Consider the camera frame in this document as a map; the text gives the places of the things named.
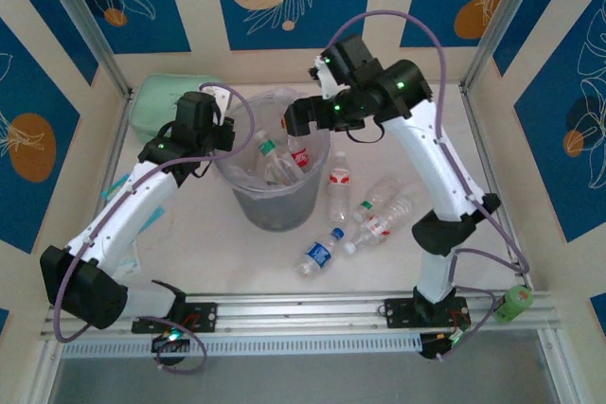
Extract aluminium frame post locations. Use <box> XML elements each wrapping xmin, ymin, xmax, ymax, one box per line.
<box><xmin>460</xmin><ymin>0</ymin><xmax>548</xmax><ymax>92</ymax></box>
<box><xmin>35</xmin><ymin>0</ymin><xmax>133</xmax><ymax>98</ymax></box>

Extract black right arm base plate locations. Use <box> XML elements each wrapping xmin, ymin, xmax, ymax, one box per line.
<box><xmin>383</xmin><ymin>296</ymin><xmax>472</xmax><ymax>329</ymax></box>

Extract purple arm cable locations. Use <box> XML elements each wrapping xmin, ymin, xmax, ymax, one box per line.
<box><xmin>52</xmin><ymin>83</ymin><xmax>255</xmax><ymax>375</ymax></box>
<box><xmin>329</xmin><ymin>9</ymin><xmax>531</xmax><ymax>362</ymax></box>

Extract smooth clear plastic bottle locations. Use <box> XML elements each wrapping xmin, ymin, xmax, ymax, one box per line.
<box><xmin>366</xmin><ymin>175</ymin><xmax>404</xmax><ymax>206</ymax></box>

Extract clear plastic bin liner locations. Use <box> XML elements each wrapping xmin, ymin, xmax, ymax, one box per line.
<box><xmin>212</xmin><ymin>86</ymin><xmax>332</xmax><ymax>200</ymax></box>

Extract black wire loop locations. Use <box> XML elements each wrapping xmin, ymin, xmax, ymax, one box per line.
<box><xmin>347</xmin><ymin>120</ymin><xmax>387</xmax><ymax>145</ymax></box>

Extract red label bottle white cap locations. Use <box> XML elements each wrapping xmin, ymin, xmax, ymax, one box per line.
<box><xmin>344</xmin><ymin>214</ymin><xmax>397</xmax><ymax>255</ymax></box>

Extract blue label bottle blue cap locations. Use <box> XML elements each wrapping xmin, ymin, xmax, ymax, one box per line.
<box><xmin>293</xmin><ymin>227</ymin><xmax>346</xmax><ymax>280</ymax></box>

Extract teal sachet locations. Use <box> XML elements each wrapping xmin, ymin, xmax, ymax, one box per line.
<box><xmin>101</xmin><ymin>174</ymin><xmax>132</xmax><ymax>202</ymax></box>

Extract white slotted cable duct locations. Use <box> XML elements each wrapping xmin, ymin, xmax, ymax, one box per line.
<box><xmin>60</xmin><ymin>332</ymin><xmax>422</xmax><ymax>359</ymax></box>

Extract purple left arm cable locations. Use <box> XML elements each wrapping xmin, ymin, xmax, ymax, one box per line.
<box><xmin>52</xmin><ymin>83</ymin><xmax>255</xmax><ymax>375</ymax></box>

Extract mint green pouch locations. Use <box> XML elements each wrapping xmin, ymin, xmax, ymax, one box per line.
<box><xmin>131</xmin><ymin>73</ymin><xmax>223</xmax><ymax>144</ymax></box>

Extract blue and white sachet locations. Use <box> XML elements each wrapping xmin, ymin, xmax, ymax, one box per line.
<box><xmin>136</xmin><ymin>204</ymin><xmax>167</xmax><ymax>235</ymax></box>
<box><xmin>116</xmin><ymin>240</ymin><xmax>143</xmax><ymax>277</ymax></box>

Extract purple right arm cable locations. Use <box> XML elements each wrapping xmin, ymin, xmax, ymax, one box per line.
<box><xmin>329</xmin><ymin>9</ymin><xmax>531</xmax><ymax>362</ymax></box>

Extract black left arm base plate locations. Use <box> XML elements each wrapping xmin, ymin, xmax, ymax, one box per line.
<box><xmin>131</xmin><ymin>302</ymin><xmax>219</xmax><ymax>334</ymax></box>

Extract clear bottle large red label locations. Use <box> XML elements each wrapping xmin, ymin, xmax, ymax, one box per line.
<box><xmin>285</xmin><ymin>136</ymin><xmax>313</xmax><ymax>173</ymax></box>

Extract green tape roll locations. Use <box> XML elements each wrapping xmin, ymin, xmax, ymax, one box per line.
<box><xmin>491</xmin><ymin>284</ymin><xmax>535</xmax><ymax>325</ymax></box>

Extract ribbed clear plastic bottle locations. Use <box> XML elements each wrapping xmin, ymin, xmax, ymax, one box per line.
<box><xmin>378</xmin><ymin>188</ymin><xmax>425</xmax><ymax>231</ymax></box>

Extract bottles inside bin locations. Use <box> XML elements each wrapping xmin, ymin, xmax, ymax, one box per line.
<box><xmin>255</xmin><ymin>131</ymin><xmax>285</xmax><ymax>178</ymax></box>

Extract aluminium mounting rail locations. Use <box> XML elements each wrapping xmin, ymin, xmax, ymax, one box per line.
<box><xmin>40</xmin><ymin>290</ymin><xmax>555</xmax><ymax>338</ymax></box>

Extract small clear bottle green cap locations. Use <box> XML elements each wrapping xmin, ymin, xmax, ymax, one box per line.
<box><xmin>350</xmin><ymin>199</ymin><xmax>375</xmax><ymax>223</ymax></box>

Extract crushed clear plastic bottle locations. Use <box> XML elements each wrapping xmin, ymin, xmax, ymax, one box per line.
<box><xmin>262</xmin><ymin>157</ymin><xmax>304</xmax><ymax>186</ymax></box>

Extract translucent grey plastic bin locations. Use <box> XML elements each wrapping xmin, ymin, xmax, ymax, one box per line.
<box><xmin>212</xmin><ymin>86</ymin><xmax>332</xmax><ymax>234</ymax></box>

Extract bottle with red-white label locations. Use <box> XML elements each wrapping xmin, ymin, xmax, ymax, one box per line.
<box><xmin>327</xmin><ymin>150</ymin><xmax>354</xmax><ymax>224</ymax></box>

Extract aluminium side rail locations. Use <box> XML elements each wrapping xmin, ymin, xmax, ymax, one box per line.
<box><xmin>100</xmin><ymin>94</ymin><xmax>134</xmax><ymax>198</ymax></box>
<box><xmin>458</xmin><ymin>84</ymin><xmax>534</xmax><ymax>294</ymax></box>

